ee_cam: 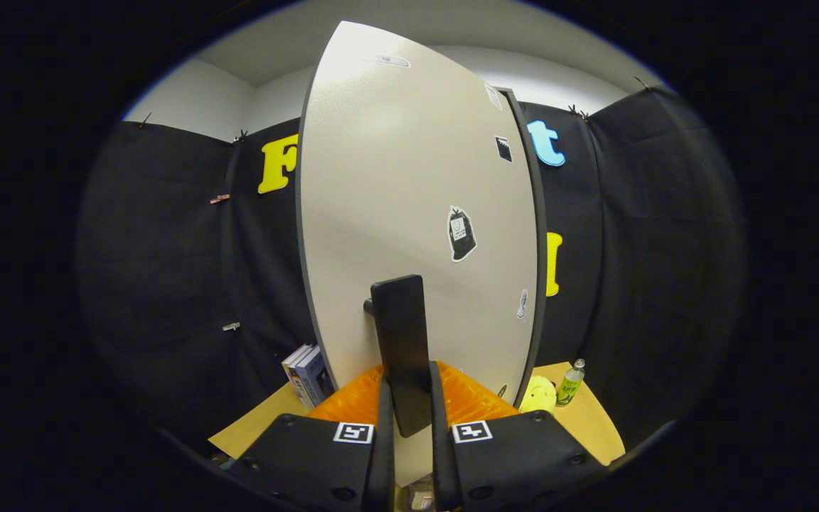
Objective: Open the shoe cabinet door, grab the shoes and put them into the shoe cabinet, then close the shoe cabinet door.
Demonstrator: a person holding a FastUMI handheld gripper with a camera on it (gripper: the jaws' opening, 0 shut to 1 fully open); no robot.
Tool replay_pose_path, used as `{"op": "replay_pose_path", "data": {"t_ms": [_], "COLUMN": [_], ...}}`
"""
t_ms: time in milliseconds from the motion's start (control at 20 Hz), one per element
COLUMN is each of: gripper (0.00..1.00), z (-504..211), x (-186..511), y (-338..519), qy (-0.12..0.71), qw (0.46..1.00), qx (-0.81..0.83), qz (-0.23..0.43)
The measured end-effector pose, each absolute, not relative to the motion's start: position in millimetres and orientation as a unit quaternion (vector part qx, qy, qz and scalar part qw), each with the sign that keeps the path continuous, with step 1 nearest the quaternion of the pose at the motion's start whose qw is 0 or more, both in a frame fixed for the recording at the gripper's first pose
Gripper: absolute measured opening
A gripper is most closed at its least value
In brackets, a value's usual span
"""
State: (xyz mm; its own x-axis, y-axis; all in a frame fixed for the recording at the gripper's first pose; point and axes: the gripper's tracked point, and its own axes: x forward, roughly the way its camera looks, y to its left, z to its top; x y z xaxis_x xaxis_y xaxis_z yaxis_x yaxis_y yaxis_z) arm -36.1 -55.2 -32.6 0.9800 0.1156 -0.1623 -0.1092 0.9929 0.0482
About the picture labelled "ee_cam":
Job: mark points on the green drink bottle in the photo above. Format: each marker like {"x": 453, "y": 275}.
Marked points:
{"x": 569, "y": 387}

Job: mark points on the white spined book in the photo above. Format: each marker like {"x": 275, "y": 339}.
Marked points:
{"x": 294, "y": 373}

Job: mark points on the yellow plush toy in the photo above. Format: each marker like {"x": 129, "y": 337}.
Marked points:
{"x": 537, "y": 395}

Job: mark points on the blue book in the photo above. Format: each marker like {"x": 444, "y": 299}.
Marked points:
{"x": 316, "y": 377}

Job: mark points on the beige shoe cabinet door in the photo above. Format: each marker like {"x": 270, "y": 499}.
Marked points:
{"x": 395, "y": 178}

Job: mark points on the grey shoe cabinet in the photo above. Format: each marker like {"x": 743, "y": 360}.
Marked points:
{"x": 542, "y": 249}

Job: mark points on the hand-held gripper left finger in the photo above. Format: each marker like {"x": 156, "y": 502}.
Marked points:
{"x": 385, "y": 462}

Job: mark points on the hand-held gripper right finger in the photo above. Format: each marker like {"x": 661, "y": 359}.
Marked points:
{"x": 439, "y": 462}

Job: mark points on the small white clip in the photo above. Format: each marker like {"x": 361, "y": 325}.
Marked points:
{"x": 231, "y": 326}

